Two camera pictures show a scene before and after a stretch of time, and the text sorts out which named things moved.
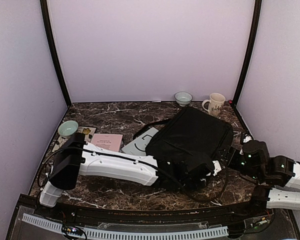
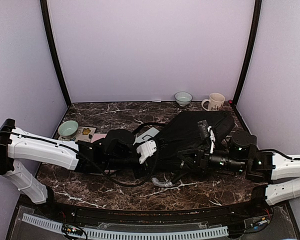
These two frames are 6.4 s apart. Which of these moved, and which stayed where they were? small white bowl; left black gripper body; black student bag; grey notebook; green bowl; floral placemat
Moved: black student bag; left black gripper body
Stayed: grey notebook; small white bowl; floral placemat; green bowl
